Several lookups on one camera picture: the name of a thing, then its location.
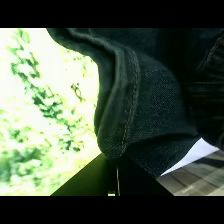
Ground dark blue jeans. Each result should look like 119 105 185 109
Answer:
46 27 224 178

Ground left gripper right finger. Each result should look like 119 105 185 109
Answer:
117 156 172 197

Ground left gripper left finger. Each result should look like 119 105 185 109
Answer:
50 153 118 197

